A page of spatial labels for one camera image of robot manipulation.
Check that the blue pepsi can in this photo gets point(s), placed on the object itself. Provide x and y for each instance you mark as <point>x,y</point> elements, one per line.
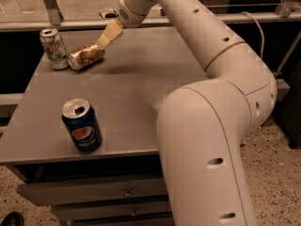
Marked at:
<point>80,120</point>

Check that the top grey drawer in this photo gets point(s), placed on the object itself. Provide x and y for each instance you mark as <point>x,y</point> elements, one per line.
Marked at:
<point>92,190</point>

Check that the metal railing frame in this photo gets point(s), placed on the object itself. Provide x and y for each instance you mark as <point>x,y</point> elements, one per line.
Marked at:
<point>75,14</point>

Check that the grey drawer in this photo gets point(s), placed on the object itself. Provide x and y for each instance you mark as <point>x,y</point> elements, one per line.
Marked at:
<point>157,219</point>
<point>92,190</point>
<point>111,209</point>

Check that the middle grey drawer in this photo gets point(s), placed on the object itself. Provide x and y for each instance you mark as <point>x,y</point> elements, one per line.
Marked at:
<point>111,209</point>

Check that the bottom grey drawer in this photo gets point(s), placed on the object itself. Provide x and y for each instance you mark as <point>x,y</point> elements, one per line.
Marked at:
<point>157,219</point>

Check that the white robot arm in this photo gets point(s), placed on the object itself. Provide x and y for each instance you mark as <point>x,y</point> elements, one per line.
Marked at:
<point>200,126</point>

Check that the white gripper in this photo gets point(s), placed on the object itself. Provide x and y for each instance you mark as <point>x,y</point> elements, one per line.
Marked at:
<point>128,14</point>

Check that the floor power outlet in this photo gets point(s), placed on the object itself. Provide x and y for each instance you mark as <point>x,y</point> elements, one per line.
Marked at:
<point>108,13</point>

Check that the orange soda can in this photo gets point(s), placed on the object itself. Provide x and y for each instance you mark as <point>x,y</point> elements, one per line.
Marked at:
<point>85,55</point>

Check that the black shoe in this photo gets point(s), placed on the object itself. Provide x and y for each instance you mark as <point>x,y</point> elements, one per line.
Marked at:
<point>13,219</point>

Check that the grey drawer cabinet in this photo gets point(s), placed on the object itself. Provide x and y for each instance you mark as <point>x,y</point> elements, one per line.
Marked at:
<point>125,88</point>

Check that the green white 7up can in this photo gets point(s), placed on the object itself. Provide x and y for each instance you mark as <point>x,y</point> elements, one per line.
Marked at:
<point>54,48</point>

